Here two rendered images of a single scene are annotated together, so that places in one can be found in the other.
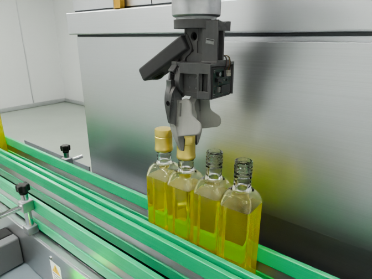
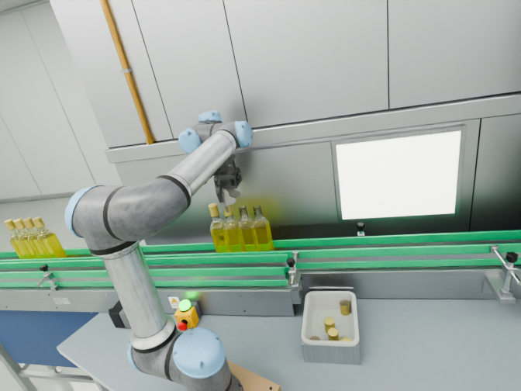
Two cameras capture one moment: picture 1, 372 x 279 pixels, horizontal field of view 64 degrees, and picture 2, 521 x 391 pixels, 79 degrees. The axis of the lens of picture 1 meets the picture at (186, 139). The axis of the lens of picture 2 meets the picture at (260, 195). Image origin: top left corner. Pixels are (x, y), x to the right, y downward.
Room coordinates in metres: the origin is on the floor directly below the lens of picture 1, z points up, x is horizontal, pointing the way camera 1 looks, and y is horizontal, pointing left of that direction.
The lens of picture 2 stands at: (-0.56, 0.27, 1.66)
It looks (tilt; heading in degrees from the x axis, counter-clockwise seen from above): 24 degrees down; 339
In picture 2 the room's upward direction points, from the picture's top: 11 degrees counter-clockwise
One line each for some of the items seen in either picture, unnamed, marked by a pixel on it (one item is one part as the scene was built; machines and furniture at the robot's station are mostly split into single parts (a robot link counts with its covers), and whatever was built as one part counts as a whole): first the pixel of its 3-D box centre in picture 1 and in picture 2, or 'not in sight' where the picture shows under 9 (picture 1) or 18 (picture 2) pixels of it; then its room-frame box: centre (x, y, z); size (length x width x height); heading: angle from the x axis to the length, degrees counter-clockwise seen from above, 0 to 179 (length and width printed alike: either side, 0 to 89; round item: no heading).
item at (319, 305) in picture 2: not in sight; (330, 323); (0.11, -0.15, 0.80); 0.22 x 0.17 x 0.09; 142
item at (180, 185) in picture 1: (185, 218); (236, 243); (0.51, 0.00, 0.99); 0.06 x 0.06 x 0.21; 52
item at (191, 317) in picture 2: not in sight; (188, 315); (0.47, 0.27, 0.79); 0.07 x 0.07 x 0.07; 52
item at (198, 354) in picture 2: not in sight; (200, 361); (0.07, 0.28, 0.98); 0.13 x 0.12 x 0.14; 42
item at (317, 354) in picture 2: not in sight; (331, 320); (0.14, -0.16, 0.79); 0.27 x 0.17 x 0.08; 142
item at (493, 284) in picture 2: not in sight; (503, 279); (-0.13, -0.62, 0.90); 0.17 x 0.05 x 0.23; 142
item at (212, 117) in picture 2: not in sight; (212, 129); (0.49, -0.01, 1.45); 0.09 x 0.08 x 0.11; 132
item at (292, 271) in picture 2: not in sight; (294, 269); (0.26, -0.12, 0.95); 0.17 x 0.03 x 0.12; 142
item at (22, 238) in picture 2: not in sight; (32, 244); (1.14, 0.82, 1.02); 0.06 x 0.06 x 0.28; 52
